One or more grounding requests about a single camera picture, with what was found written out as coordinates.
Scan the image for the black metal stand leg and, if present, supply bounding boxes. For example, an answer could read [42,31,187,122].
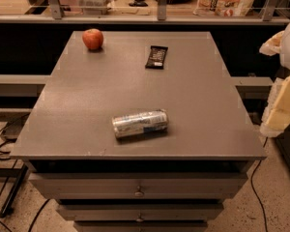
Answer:
[0,164,28,218]

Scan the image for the silver drink can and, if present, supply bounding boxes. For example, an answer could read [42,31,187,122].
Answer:
[112,109,168,138]

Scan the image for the black cable right floor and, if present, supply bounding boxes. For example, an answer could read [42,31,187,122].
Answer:
[249,136,270,232]

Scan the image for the black cables left floor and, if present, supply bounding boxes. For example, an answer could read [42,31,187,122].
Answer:
[0,113,52,232]

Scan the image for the grey metal railing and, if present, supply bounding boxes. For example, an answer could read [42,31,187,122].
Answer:
[0,0,290,25]

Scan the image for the red apple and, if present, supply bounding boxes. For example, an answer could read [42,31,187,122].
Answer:
[82,29,103,50]

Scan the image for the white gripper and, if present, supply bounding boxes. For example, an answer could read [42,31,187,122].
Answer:
[259,22,290,137]

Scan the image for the grey drawer cabinet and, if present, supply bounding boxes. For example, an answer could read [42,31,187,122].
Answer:
[12,32,265,232]

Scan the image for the top drawer round knob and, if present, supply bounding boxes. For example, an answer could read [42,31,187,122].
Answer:
[134,187,144,197]

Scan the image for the clear plastic container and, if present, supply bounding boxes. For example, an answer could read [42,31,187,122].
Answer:
[76,0,115,16]

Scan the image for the drawer round knob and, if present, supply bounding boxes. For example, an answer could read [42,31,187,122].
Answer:
[134,187,144,197]
[135,214,144,222]

